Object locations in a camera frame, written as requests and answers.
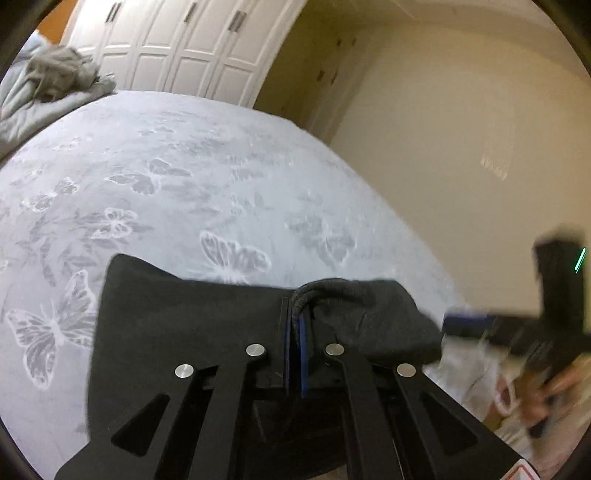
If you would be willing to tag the light grey blanket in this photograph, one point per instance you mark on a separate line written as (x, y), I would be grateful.
(27, 115)

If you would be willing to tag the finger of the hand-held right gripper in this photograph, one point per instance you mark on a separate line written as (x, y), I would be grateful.
(466, 323)

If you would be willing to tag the dark wooden door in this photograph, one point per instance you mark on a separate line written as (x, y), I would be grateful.
(318, 78)

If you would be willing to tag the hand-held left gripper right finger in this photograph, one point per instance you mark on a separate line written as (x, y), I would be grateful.
(304, 360)

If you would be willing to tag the dark grey pants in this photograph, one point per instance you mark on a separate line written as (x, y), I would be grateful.
(184, 314)

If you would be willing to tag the grey crumpled garment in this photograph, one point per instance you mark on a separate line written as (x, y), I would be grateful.
(60, 74)

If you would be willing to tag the person's right hand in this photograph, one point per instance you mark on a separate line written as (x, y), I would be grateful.
(554, 392)

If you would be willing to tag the bed with butterfly sheet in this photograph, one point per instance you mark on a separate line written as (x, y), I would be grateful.
(184, 184)

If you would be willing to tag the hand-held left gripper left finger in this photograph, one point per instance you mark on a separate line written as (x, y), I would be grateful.
(290, 355)

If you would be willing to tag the white wardrobe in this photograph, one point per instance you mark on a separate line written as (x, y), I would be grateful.
(184, 50)

